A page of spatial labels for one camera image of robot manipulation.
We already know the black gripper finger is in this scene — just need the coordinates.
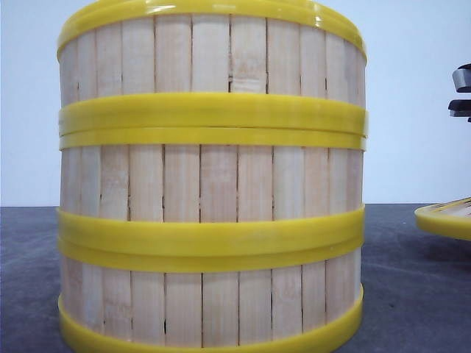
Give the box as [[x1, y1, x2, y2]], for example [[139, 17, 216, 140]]
[[448, 99, 471, 122], [452, 63, 471, 93]]

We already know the bamboo steamer lid yellow rim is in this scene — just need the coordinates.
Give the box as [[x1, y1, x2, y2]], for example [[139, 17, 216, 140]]
[[414, 198, 471, 240]]

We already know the front bamboo steamer basket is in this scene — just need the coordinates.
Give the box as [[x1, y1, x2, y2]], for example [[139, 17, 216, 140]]
[[58, 238, 363, 352]]

